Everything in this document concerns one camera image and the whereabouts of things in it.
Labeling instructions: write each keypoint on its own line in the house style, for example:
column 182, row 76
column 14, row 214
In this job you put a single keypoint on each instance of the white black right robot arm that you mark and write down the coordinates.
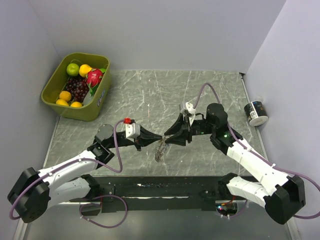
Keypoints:
column 281, row 195

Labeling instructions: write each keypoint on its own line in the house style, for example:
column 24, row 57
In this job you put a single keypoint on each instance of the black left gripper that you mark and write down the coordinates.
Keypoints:
column 147, row 138

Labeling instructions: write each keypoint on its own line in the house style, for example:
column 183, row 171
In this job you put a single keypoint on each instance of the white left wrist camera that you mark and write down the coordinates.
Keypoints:
column 132, row 129

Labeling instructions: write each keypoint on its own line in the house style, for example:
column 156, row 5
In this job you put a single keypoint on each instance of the orange fruit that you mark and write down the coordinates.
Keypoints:
column 76, row 104
column 66, row 96

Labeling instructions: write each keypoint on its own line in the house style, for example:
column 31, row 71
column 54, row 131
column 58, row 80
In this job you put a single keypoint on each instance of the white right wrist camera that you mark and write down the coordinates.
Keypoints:
column 187, row 110

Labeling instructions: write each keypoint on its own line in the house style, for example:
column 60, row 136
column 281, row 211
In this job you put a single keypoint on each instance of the yellow lemon front left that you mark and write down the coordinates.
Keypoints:
column 62, row 102

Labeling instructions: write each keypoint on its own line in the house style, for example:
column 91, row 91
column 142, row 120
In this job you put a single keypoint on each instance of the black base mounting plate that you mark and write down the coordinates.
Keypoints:
column 147, row 193

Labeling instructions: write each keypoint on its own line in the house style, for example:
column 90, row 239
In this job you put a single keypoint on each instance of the purple grape bunch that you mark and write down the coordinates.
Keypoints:
column 78, row 88

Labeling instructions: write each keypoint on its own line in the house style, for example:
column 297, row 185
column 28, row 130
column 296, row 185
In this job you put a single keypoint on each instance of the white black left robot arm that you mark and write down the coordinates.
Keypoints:
column 35, row 191

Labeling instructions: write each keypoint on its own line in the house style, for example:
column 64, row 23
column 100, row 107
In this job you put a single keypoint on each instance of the black white tape roll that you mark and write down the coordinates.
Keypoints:
column 256, row 113

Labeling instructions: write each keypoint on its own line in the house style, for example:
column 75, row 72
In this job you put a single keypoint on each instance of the green apple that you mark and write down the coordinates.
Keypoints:
column 72, row 69

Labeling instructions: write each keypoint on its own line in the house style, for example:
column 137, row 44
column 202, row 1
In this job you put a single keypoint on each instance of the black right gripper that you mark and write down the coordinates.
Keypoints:
column 178, row 128

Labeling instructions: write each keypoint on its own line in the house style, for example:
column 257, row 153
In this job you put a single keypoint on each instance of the orange fruit upper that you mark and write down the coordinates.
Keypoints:
column 66, row 96

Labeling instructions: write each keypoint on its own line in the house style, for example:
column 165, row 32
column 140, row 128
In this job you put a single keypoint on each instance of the aluminium rail frame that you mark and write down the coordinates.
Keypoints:
column 78, row 221

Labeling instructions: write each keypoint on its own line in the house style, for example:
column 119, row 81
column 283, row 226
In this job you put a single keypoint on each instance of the olive green plastic bin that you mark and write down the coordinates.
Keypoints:
column 91, row 105

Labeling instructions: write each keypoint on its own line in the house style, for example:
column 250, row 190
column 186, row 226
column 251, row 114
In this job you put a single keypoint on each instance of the orange fruit front right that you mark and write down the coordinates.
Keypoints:
column 76, row 104

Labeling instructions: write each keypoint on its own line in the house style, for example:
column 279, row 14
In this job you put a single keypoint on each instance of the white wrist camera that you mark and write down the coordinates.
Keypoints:
column 187, row 110
column 132, row 129

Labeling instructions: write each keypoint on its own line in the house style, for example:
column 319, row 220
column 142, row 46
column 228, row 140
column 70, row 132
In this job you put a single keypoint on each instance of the pink dragon fruit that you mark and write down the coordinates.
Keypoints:
column 94, row 78

